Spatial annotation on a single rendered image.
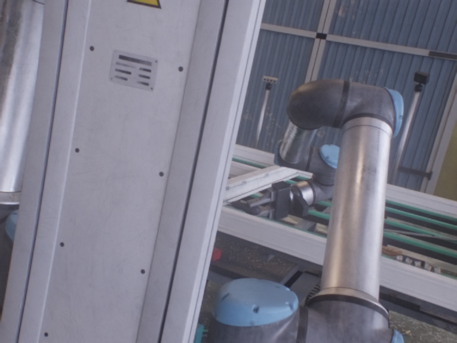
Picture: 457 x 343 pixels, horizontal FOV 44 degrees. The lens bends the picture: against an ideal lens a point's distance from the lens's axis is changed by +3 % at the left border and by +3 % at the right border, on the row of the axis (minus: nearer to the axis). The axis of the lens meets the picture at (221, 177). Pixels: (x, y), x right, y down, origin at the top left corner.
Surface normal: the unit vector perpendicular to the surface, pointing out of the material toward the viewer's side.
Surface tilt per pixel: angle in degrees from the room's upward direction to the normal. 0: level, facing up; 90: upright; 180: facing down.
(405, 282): 90
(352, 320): 46
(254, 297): 5
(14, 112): 87
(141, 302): 90
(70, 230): 90
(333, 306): 54
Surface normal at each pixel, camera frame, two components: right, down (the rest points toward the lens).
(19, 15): 0.06, 0.13
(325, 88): -0.37, -0.50
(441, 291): -0.39, 0.11
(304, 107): -0.77, 0.22
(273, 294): 0.11, -0.97
